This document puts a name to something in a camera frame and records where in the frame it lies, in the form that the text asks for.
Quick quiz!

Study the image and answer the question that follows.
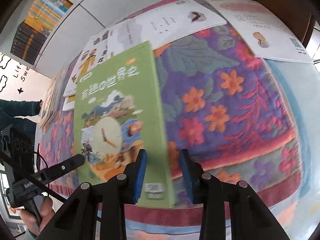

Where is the green clock cover book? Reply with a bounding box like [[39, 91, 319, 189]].
[[73, 42, 174, 208]]

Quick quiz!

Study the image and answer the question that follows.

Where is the stack of books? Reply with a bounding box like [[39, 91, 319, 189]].
[[39, 66, 68, 127]]

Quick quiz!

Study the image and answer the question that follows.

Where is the left hand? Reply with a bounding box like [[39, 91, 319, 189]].
[[20, 197, 55, 236]]

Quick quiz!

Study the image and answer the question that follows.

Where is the person in dark jacket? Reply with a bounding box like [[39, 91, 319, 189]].
[[0, 99, 42, 139]]

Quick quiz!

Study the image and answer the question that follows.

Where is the floral quilted mat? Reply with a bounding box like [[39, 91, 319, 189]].
[[37, 0, 313, 240]]

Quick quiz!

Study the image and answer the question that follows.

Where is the black book set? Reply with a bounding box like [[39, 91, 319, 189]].
[[10, 22, 47, 65]]

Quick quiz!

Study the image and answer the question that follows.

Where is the white bookshelf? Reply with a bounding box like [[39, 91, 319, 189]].
[[0, 0, 221, 79]]

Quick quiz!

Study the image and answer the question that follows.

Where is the white yellow cartoon book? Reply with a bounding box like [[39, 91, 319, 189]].
[[62, 28, 118, 111]]

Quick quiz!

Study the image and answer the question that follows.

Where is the white pink book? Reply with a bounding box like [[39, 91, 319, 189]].
[[207, 0, 312, 63]]

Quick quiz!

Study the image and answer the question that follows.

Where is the white butterfly book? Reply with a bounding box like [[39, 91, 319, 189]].
[[107, 0, 226, 57]]

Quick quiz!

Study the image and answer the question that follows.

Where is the black cable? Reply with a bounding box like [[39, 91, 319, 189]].
[[0, 143, 68, 203]]

